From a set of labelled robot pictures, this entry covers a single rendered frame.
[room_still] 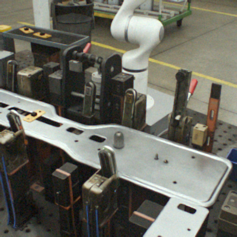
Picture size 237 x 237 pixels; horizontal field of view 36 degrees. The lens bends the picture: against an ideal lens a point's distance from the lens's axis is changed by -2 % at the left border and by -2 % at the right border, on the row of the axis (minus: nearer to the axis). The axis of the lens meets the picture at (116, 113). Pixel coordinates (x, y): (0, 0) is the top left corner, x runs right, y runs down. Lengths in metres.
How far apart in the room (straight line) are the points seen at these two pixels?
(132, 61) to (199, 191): 0.83
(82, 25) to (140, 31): 2.70
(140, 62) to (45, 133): 0.63
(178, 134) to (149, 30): 0.56
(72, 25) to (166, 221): 3.51
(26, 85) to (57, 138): 0.36
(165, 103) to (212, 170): 0.80
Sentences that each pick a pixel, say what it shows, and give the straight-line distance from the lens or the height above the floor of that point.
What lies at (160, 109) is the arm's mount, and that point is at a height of 0.79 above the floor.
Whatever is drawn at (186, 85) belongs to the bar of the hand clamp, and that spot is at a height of 1.17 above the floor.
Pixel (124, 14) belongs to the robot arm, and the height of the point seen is 1.23.
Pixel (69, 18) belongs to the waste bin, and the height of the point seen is 0.58.
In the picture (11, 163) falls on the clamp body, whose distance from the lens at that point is 1.15.
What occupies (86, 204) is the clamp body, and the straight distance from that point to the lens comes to 0.92.
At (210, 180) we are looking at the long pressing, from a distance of 1.01.
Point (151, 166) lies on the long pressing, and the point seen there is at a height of 1.00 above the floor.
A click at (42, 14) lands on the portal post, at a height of 0.37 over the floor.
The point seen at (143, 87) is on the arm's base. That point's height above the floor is 0.90.
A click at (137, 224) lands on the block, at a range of 0.89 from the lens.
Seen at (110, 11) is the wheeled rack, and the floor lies 0.29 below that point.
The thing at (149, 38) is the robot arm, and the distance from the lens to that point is 1.57.
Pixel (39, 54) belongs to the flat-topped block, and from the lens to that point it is 1.60.
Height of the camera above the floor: 1.62
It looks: 29 degrees down
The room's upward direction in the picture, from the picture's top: straight up
